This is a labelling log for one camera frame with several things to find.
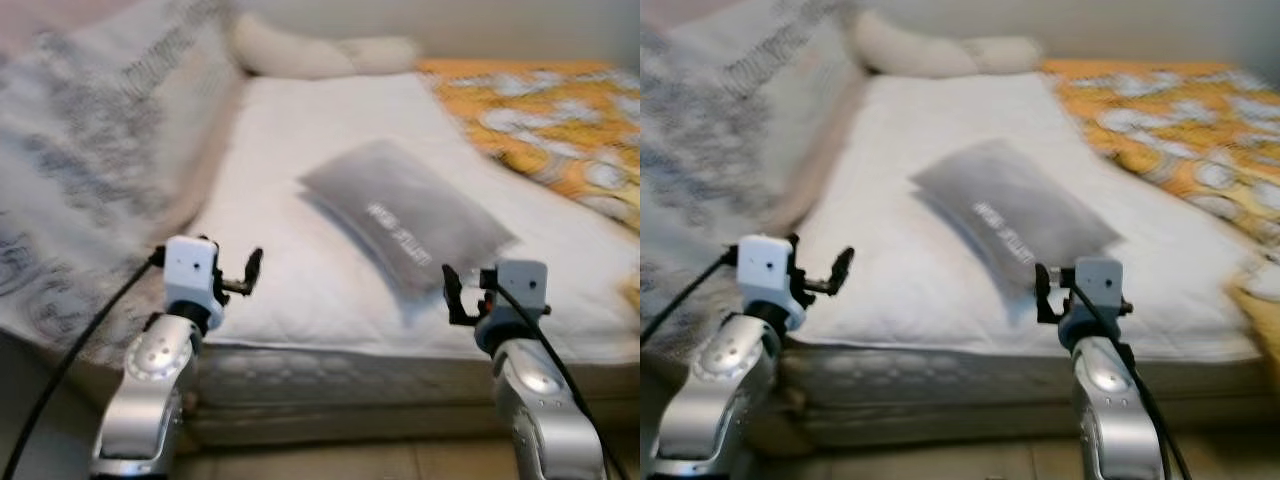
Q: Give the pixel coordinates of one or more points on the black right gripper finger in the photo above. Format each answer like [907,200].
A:
[453,292]
[1044,290]

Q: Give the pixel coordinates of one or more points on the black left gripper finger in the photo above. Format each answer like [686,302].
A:
[253,268]
[845,268]

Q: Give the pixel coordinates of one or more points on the grey pillow with white lettering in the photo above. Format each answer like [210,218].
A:
[400,210]
[1010,210]

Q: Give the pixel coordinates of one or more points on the yellow cartoon egg duvet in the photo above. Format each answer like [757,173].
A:
[1170,130]
[540,120]

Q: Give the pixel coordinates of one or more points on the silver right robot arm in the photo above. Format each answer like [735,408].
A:
[540,400]
[1110,400]

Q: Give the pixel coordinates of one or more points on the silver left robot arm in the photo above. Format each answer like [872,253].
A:
[715,390]
[150,390]

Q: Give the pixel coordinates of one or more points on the white quilted mattress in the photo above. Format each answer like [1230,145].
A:
[290,220]
[880,230]

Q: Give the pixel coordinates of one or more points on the beige bed base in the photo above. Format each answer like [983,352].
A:
[930,395]
[350,395]

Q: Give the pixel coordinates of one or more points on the cream bolster pillow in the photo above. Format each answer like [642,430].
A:
[920,50]
[300,50]

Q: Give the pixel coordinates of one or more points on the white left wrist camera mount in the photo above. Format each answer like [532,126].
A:
[188,270]
[763,268]

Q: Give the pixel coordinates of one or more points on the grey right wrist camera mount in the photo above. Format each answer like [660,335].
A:
[522,283]
[1100,280]

